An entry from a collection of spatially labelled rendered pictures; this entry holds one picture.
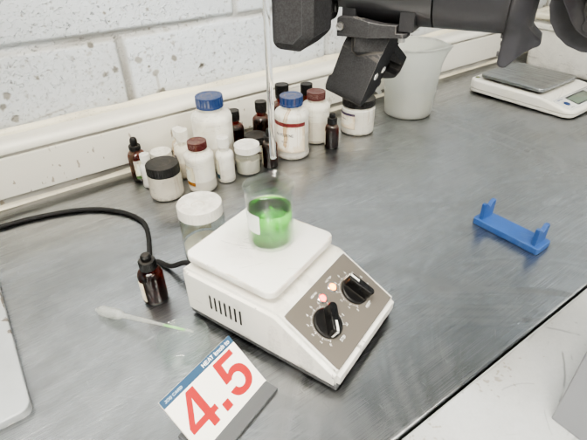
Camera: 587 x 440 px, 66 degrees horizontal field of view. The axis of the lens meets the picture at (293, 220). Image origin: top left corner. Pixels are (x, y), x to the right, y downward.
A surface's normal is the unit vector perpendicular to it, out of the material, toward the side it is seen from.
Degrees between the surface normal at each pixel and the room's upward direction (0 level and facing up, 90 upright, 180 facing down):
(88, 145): 90
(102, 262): 0
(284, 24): 90
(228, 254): 0
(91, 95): 90
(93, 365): 0
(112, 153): 90
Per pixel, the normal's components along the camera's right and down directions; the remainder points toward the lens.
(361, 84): -0.43, 0.51
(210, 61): 0.58, 0.45
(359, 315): 0.40, -0.56
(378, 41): -0.04, 0.55
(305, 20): 0.33, 0.54
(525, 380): -0.02, -0.82
